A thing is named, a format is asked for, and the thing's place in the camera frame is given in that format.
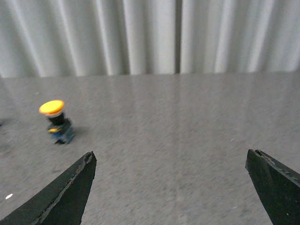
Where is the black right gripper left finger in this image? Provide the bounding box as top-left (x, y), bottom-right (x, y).
top-left (0, 152), bottom-right (97, 225)

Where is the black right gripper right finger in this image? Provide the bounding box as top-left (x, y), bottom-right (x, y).
top-left (245, 149), bottom-right (300, 225)

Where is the yellow mushroom push button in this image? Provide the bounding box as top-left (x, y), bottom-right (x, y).
top-left (39, 99), bottom-right (75, 144)

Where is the white pleated curtain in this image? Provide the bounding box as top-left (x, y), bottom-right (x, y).
top-left (0, 0), bottom-right (300, 78)

